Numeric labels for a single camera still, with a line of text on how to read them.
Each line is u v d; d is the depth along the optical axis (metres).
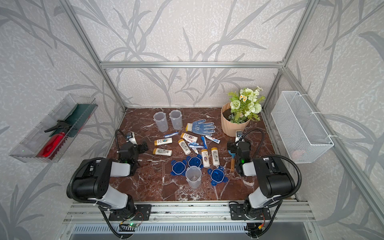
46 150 0.57
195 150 0.96
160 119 0.96
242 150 0.70
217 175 0.86
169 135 1.04
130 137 0.81
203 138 1.02
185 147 0.96
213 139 1.02
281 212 0.75
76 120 0.72
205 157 0.91
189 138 1.00
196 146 0.97
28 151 0.58
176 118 0.98
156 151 0.94
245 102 0.86
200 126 1.09
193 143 0.99
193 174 0.84
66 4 0.70
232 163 0.90
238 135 0.81
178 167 0.89
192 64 0.96
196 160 0.93
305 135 0.61
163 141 0.99
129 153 0.71
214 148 0.96
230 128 0.95
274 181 0.45
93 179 0.46
